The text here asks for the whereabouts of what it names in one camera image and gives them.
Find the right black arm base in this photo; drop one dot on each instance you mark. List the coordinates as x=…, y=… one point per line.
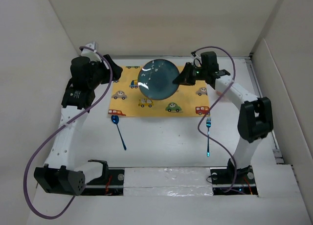
x=223, y=182

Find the yellow car-print cloth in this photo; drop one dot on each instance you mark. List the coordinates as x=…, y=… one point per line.
x=128, y=101

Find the dark teal ceramic plate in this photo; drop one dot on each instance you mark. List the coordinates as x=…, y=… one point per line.
x=155, y=79

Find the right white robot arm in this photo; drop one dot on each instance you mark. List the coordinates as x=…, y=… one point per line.
x=255, y=114

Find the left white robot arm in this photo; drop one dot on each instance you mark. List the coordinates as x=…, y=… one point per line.
x=59, y=175

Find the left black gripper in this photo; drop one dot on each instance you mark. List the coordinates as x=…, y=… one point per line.
x=101, y=65

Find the blue metal spoon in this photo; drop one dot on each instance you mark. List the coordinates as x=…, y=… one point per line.
x=115, y=120

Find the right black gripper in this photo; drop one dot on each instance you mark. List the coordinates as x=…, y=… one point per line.
x=185, y=77

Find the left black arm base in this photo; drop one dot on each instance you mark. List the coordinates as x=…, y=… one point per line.
x=110, y=185

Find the blue metal fork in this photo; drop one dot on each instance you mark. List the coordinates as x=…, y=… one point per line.
x=208, y=125

